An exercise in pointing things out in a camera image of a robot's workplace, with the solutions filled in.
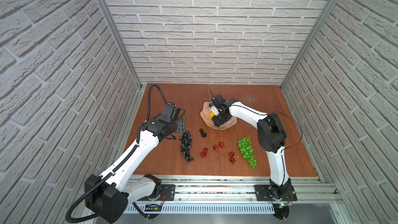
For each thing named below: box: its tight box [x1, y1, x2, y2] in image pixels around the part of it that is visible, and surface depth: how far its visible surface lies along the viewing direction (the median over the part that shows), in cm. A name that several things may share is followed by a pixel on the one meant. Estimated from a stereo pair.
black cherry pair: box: [199, 128, 207, 138], surface depth 94 cm
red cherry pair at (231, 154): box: [228, 151, 236, 163], surface depth 87 cm
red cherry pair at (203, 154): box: [200, 147, 209, 159], surface depth 87 cm
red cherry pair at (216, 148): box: [212, 141, 225, 151], surface depth 89 cm
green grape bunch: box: [237, 136, 258, 170], surface depth 85 cm
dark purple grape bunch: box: [179, 130, 194, 162], surface depth 87 cm
